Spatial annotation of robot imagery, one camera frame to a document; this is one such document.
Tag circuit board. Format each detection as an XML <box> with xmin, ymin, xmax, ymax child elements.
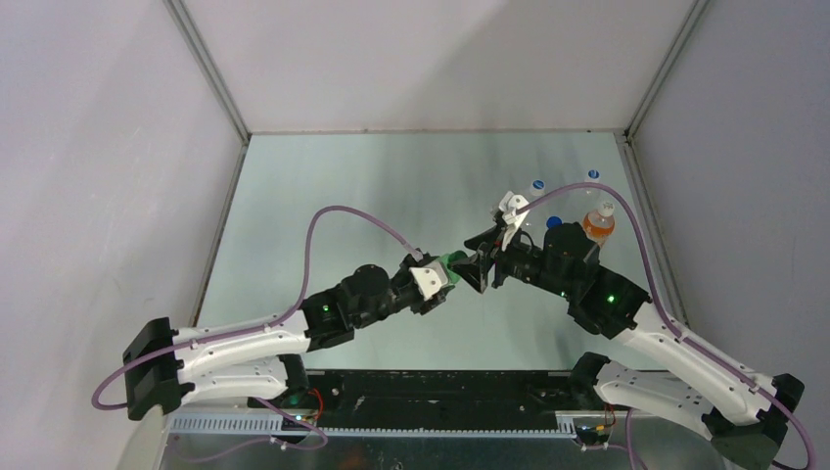
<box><xmin>281</xmin><ymin>416</ymin><xmax>316</xmax><ymax>433</ymax></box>
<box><xmin>573</xmin><ymin>424</ymin><xmax>615</xmax><ymax>451</ymax></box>

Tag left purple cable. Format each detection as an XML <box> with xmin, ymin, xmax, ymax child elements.
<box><xmin>90</xmin><ymin>205</ymin><xmax>426</xmax><ymax>412</ymax></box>

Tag orange drink bottle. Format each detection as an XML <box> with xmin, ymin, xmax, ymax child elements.
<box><xmin>581</xmin><ymin>201</ymin><xmax>616</xmax><ymax>248</ymax></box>

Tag clear bottle with blue cap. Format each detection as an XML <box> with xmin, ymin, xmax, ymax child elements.
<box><xmin>584</xmin><ymin>169</ymin><xmax>601</xmax><ymax>183</ymax></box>

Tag right circuit board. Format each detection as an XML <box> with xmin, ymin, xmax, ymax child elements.
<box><xmin>573</xmin><ymin>424</ymin><xmax>615</xmax><ymax>451</ymax></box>

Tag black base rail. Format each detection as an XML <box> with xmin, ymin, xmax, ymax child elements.
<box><xmin>271</xmin><ymin>369</ymin><xmax>605</xmax><ymax>430</ymax></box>

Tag green plastic bottle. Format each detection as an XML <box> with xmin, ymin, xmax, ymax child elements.
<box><xmin>439</xmin><ymin>251</ymin><xmax>468</xmax><ymax>287</ymax></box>

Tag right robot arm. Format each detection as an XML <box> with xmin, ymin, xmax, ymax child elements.
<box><xmin>449</xmin><ymin>223</ymin><xmax>805</xmax><ymax>469</ymax></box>

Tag metal cable duct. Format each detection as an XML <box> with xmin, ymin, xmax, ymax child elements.
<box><xmin>169</xmin><ymin>413</ymin><xmax>576</xmax><ymax>439</ymax></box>

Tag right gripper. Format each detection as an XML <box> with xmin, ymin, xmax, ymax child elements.
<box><xmin>446</xmin><ymin>223</ymin><xmax>575</xmax><ymax>300</ymax></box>

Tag left circuit board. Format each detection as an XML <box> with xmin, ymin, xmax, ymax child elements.
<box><xmin>281</xmin><ymin>416</ymin><xmax>316</xmax><ymax>433</ymax></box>

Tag blue white bottle cap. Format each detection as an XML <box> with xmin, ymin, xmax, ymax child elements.
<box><xmin>529</xmin><ymin>179</ymin><xmax>545</xmax><ymax>198</ymax></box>

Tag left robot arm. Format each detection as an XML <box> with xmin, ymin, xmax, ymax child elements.
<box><xmin>122</xmin><ymin>253</ymin><xmax>463</xmax><ymax>421</ymax></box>

